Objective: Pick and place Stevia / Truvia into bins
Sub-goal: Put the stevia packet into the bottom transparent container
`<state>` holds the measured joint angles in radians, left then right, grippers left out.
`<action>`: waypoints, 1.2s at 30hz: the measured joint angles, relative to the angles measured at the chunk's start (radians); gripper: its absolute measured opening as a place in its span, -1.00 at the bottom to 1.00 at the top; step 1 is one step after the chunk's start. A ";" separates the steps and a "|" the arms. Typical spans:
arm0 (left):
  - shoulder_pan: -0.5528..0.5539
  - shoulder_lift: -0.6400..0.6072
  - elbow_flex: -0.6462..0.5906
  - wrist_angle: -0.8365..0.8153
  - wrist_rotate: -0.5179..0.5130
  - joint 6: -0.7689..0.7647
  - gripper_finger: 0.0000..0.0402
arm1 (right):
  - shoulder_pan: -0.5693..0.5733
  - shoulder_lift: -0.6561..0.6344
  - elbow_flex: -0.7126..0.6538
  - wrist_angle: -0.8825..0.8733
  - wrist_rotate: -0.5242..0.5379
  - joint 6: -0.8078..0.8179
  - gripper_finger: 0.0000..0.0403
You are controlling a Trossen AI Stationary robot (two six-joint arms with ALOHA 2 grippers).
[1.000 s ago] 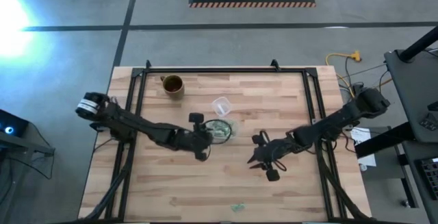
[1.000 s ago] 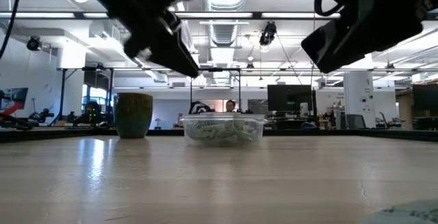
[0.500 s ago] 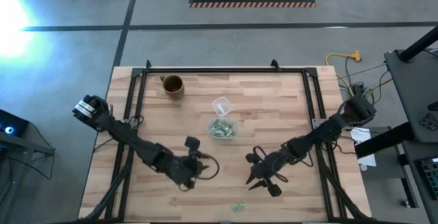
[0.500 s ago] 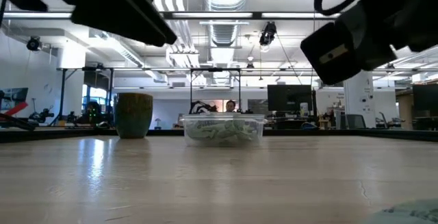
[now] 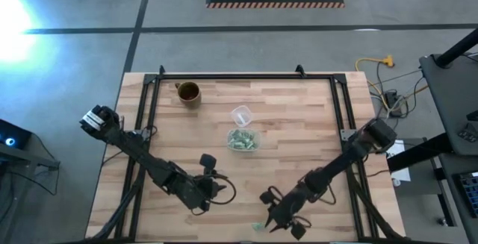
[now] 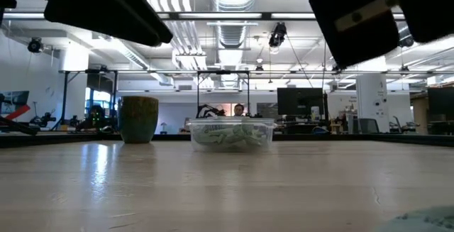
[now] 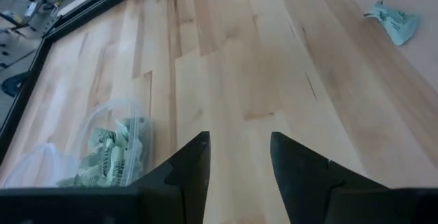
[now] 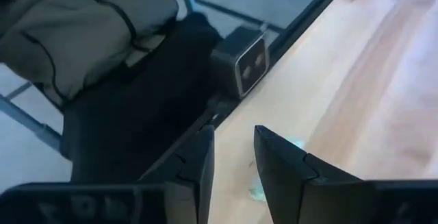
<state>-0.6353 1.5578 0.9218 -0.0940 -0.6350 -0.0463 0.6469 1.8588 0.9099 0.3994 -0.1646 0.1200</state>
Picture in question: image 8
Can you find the green stevia packet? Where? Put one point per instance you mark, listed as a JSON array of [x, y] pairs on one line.
[[256, 191]]

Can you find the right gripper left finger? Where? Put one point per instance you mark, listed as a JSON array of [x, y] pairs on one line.
[[200, 169]]

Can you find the black bag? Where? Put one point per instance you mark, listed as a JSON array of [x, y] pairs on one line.
[[137, 114]]

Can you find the black metal table frame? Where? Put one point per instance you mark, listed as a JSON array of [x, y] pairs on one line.
[[306, 16]]

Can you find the beige padded fabric black piping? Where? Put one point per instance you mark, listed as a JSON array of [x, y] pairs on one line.
[[85, 22]]

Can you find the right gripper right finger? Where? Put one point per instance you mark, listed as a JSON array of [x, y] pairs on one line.
[[284, 176]]

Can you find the silver table-level camera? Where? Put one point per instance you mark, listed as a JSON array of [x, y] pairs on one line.
[[246, 66]]

